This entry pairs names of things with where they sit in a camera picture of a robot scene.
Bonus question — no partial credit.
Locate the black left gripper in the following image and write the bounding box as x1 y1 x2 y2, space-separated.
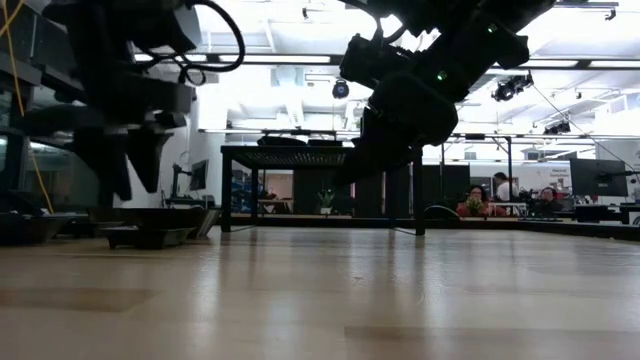
19 48 197 202

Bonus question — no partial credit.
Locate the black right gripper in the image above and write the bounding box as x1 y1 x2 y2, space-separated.
331 71 460 189

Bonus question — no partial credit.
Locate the black round dish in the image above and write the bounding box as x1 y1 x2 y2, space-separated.
0 212 76 247

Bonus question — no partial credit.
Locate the small green potted plant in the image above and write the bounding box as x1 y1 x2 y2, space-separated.
318 189 336 215

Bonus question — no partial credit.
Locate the black wavy square dish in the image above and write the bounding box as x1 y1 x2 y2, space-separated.
124 206 220 239

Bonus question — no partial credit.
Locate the black perforated metal shelf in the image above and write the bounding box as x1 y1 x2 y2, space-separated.
220 144 426 236

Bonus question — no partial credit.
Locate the person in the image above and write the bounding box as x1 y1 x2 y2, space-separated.
492 171 520 204
455 183 495 218
532 186 564 217

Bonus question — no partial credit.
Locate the long white light bar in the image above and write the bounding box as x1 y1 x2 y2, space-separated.
133 52 640 70

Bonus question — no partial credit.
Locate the black ceiling spotlight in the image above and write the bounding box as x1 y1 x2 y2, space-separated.
491 72 535 103

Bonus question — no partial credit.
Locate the large black computer monitor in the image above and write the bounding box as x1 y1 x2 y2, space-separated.
569 157 630 198

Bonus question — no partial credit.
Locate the black curved handle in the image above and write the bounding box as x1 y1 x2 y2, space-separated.
424 203 462 225

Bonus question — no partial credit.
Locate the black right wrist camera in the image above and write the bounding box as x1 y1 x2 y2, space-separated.
339 33 416 89

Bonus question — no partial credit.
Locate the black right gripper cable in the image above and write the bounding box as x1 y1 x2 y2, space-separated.
349 0 407 45

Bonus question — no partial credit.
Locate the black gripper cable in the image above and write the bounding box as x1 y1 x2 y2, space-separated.
134 0 247 87
349 0 407 45

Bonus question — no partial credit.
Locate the black metal background frame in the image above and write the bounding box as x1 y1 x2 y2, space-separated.
198 127 640 214

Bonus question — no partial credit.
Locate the yellow cable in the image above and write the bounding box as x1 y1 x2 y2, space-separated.
0 0 55 216

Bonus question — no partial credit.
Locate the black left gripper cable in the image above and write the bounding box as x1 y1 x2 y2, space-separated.
134 0 247 87

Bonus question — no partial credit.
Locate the white wall sign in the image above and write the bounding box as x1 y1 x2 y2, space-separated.
547 163 574 182

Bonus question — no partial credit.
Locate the thin black diagonal cable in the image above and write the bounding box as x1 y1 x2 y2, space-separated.
532 84 640 174

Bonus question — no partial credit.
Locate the black aluminium table frame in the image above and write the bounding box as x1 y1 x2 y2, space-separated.
214 214 640 242

